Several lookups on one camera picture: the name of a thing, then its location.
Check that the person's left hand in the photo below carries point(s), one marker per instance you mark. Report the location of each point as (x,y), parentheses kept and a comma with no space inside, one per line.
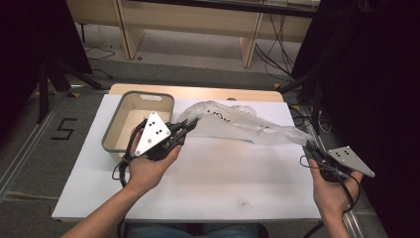
(148,173)

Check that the black curtain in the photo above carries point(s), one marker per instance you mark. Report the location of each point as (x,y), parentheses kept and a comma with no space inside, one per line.
(373,82)
(33,39)

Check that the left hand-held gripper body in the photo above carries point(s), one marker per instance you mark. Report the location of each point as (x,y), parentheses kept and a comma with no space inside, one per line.
(152,132)

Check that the person's right hand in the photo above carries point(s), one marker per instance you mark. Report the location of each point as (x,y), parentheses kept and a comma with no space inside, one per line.
(333,195)

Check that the grey round table grommet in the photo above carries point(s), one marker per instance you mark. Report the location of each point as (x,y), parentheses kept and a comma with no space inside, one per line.
(231,98)

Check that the clear printed plastic bag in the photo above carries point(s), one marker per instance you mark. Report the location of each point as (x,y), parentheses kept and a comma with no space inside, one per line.
(231,124)

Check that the person's blue jeans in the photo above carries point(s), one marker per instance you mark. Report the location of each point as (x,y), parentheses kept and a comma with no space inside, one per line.
(165,231)

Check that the beige wooden desk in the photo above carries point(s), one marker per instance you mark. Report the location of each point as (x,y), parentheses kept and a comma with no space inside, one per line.
(198,16)

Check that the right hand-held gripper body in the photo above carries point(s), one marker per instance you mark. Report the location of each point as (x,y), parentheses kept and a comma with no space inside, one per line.
(350,158)

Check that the beige bin with grey rim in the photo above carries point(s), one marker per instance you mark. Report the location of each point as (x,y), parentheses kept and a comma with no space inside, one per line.
(132,102)

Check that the metal floor rail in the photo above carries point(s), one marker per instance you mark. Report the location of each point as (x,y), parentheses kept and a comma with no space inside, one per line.
(353,221)
(23,155)

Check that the black metal stand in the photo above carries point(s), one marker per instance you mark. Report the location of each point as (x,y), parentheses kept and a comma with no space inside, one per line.
(317,99)
(43,95)

